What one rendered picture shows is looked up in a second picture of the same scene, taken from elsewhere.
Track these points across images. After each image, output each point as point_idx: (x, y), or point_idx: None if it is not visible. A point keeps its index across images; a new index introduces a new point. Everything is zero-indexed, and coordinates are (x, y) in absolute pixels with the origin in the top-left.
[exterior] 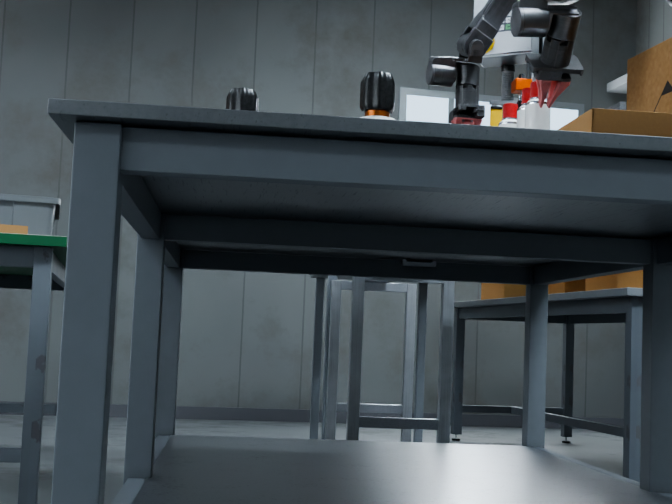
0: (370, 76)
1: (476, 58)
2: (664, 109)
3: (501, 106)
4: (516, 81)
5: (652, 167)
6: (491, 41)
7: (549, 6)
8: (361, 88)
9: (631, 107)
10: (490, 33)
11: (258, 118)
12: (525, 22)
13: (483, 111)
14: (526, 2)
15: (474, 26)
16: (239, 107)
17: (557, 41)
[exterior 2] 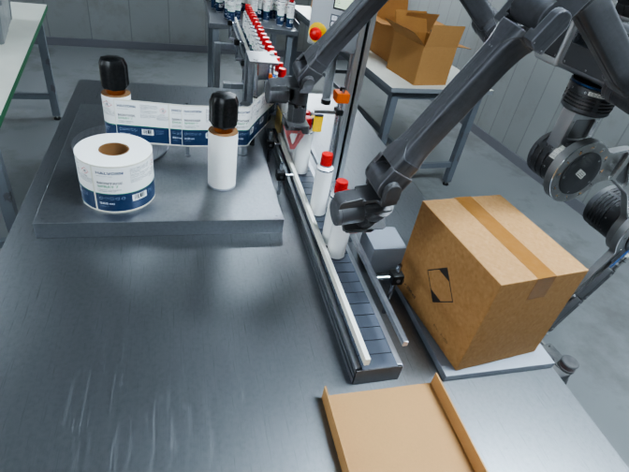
0: (216, 102)
1: (307, 90)
2: (437, 281)
3: (323, 114)
4: (337, 96)
5: None
6: (321, 76)
7: (366, 205)
8: (210, 106)
9: (415, 239)
10: (321, 70)
11: None
12: (342, 223)
13: (308, 130)
14: (346, 204)
15: (308, 64)
16: (109, 80)
17: (368, 221)
